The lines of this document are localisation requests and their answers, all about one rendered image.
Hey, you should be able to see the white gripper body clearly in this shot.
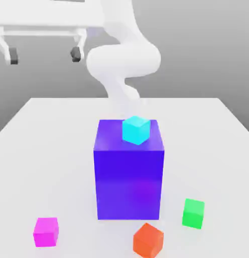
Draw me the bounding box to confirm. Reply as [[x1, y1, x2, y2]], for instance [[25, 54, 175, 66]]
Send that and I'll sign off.
[[0, 0, 106, 37]]

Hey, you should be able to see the small cyan cube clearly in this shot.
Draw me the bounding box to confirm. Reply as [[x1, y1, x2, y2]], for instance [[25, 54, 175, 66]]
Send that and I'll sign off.
[[121, 115, 151, 146]]

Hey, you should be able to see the small magenta cube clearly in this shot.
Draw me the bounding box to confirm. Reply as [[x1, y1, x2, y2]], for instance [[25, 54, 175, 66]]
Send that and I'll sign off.
[[33, 217, 59, 248]]

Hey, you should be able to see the small green cube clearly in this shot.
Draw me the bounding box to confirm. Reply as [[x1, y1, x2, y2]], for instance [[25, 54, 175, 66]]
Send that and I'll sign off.
[[181, 198, 205, 230]]

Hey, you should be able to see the small orange cube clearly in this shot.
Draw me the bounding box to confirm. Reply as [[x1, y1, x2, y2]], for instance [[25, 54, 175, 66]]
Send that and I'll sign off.
[[133, 222, 165, 258]]

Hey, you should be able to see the large purple box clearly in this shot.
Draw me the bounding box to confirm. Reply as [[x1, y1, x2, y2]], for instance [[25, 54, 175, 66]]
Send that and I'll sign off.
[[93, 119, 165, 221]]

